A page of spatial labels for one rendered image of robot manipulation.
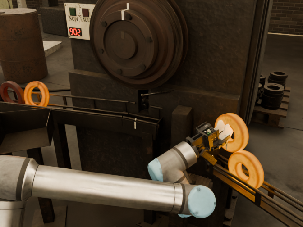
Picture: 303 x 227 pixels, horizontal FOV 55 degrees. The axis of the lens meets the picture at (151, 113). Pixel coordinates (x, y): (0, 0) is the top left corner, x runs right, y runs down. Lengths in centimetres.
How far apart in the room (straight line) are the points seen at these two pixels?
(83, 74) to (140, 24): 59
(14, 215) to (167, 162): 49
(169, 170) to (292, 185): 151
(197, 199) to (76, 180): 35
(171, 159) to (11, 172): 49
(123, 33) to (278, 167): 173
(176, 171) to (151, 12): 65
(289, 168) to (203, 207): 172
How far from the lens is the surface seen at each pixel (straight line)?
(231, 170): 123
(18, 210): 100
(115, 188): 84
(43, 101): 189
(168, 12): 126
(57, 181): 83
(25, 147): 161
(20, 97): 200
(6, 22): 408
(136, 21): 123
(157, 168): 100
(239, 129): 113
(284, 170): 251
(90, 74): 167
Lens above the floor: 143
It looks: 27 degrees down
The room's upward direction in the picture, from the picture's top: straight up
